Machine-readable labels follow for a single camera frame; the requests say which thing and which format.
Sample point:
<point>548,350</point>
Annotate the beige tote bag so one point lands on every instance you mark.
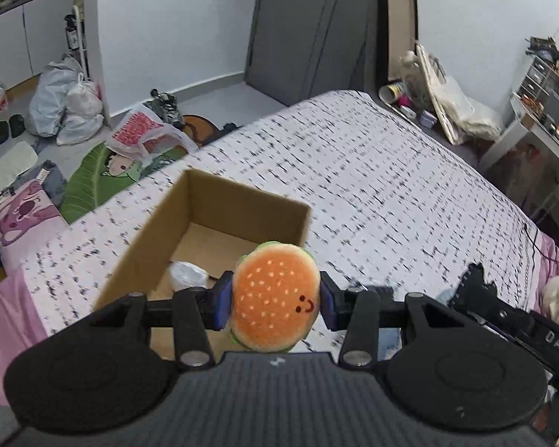
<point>461,117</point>

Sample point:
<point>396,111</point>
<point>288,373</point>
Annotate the green leaf mat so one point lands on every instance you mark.
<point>103,174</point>

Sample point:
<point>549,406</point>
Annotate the white patterned bed cover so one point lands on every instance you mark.
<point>390,205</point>

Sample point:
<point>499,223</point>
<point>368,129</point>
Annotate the plush hamburger toy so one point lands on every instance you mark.
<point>275,297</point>

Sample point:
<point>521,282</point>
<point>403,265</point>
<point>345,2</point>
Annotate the paper cup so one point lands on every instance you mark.
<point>392,93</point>

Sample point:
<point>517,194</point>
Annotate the pink cartoon cushion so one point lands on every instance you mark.
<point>28,220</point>

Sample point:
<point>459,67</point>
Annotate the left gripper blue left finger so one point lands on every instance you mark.
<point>213,305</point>

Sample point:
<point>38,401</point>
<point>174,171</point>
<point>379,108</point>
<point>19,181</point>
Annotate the white desk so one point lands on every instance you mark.
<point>524,164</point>

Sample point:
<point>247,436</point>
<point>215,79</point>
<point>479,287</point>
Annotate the brown cardboard box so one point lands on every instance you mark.
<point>206,220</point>

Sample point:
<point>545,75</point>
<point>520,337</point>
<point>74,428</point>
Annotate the white plastic bag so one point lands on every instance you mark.
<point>82,118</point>
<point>186,275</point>

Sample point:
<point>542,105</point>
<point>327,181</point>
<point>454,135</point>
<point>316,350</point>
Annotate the red patterned plastic bag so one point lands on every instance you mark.
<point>142,136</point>

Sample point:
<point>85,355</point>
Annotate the framed board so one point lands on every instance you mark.
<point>397,35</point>

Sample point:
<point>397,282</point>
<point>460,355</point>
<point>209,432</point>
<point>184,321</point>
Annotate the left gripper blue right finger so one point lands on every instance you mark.
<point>337,305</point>

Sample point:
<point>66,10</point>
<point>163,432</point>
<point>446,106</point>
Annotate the dark grey door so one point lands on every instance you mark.
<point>303,48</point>

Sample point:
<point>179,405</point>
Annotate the grey plastic bag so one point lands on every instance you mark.
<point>48,104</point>

